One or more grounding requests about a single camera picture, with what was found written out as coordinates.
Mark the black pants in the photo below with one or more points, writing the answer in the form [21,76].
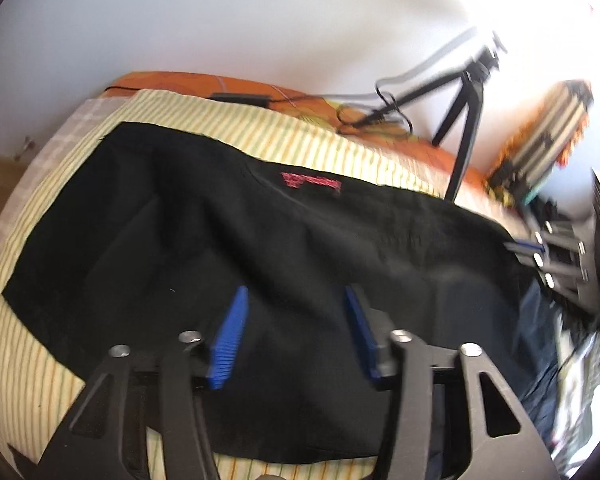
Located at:
[158,228]

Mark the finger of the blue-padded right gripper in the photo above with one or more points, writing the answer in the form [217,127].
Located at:
[523,247]

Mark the black mini tripod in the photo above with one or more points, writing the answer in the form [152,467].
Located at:
[472,76]

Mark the white checkered blanket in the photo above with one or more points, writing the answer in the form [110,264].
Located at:
[18,178]

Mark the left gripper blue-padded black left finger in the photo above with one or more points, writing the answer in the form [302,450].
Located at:
[104,433]

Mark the folded silver tripod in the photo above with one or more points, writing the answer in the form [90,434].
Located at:
[540,145]

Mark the yellow striped bed sheet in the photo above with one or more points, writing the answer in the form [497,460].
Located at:
[35,388]

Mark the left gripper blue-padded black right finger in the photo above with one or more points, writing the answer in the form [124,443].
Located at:
[494,430]

